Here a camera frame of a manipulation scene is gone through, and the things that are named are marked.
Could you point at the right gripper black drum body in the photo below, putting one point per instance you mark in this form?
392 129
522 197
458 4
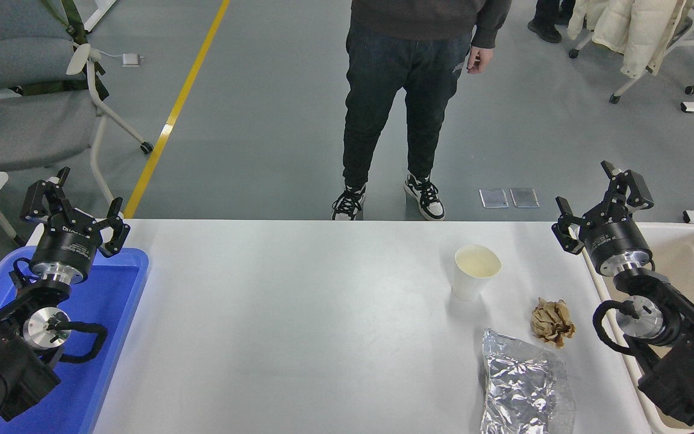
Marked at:
615 238

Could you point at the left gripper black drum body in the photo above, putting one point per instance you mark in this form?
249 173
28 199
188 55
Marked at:
70 244

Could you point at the tan paper ball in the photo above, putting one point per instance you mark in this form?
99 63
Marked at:
552 322

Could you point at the white paper cup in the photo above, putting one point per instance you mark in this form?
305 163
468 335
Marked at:
473 274

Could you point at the silver foil tray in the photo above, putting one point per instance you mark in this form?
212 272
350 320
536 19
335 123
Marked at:
522 386

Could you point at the person's left hand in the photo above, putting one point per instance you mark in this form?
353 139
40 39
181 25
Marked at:
481 60

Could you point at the clear floor plate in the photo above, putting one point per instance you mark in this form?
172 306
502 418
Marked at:
494 198
524 197

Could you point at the blue plastic tray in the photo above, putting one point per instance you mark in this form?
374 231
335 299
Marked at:
112 313

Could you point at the grey office chair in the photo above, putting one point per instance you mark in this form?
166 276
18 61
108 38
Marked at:
21 126

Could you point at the large pale plastic bin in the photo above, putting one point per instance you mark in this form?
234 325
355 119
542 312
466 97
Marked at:
690 253

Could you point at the cream padded coat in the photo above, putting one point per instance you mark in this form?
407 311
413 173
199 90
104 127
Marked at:
630 30

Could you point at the white power adapter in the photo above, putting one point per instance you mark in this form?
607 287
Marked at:
131 59

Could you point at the person in dark shoes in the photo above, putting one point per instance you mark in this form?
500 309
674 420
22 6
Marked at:
544 29

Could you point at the white desk leg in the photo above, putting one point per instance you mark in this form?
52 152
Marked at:
99 15

